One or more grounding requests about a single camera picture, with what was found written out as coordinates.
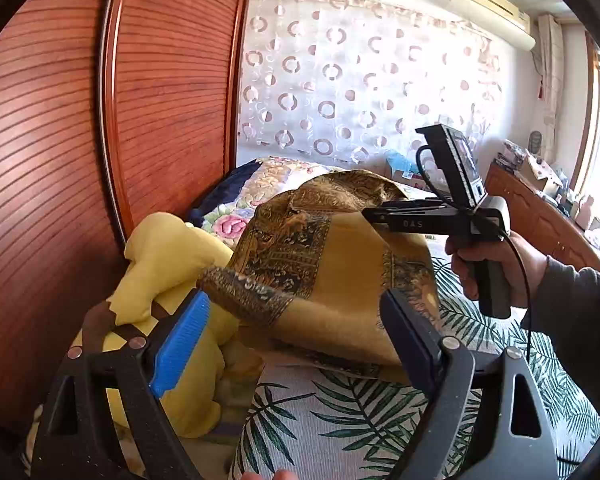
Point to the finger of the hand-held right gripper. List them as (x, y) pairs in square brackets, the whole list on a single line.
[(415, 204), (420, 221)]

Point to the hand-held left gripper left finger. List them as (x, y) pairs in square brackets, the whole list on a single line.
[(180, 345)]

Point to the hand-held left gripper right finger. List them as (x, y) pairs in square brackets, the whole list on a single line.
[(412, 345)]

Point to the golden patterned shirt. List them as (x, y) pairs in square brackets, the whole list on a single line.
[(345, 270)]

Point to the person's right forearm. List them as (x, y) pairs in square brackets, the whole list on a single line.
[(580, 325)]

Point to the person's right hand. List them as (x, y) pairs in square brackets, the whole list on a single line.
[(522, 265)]

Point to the person's left hand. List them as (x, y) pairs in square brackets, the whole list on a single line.
[(282, 476)]

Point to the small cardboard box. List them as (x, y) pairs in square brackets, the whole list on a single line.
[(406, 176)]

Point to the blue plastic bag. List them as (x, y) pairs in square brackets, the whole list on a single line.
[(400, 161)]

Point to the patterned fabric bundle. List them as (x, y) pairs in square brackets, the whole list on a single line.
[(512, 154)]

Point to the open cardboard box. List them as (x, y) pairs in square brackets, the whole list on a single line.
[(535, 172)]

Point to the grey oval gadget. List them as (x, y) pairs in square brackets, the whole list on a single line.
[(535, 141)]

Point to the yellow plush toy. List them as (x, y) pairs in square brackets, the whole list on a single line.
[(165, 260)]

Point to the long low wooden cabinet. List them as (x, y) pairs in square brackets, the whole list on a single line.
[(535, 210)]

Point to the leaf print bedsheet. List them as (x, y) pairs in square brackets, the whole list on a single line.
[(360, 425)]

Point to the tied pale window curtain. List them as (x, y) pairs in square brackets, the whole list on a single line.
[(552, 60)]

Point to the floral quilt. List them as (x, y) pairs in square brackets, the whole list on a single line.
[(270, 180)]

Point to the circle-patterned sheer curtain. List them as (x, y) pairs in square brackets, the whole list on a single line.
[(340, 70)]

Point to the white air conditioner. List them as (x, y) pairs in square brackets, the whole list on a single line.
[(490, 10)]

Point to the wooden sliding-door wardrobe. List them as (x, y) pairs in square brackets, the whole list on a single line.
[(170, 85)]

